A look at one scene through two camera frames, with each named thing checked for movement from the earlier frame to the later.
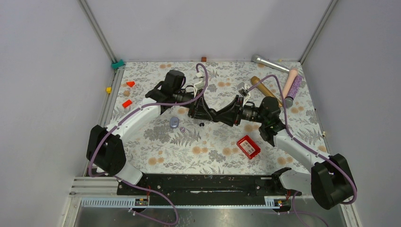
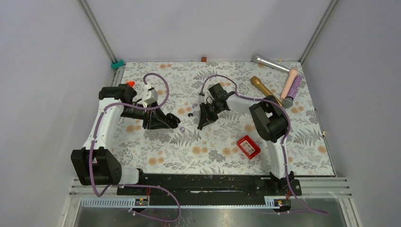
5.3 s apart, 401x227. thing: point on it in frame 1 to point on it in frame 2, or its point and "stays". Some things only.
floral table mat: [168, 141] stays
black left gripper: [199, 109] to [157, 119]
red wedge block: [130, 83] stays
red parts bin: [248, 146] stays
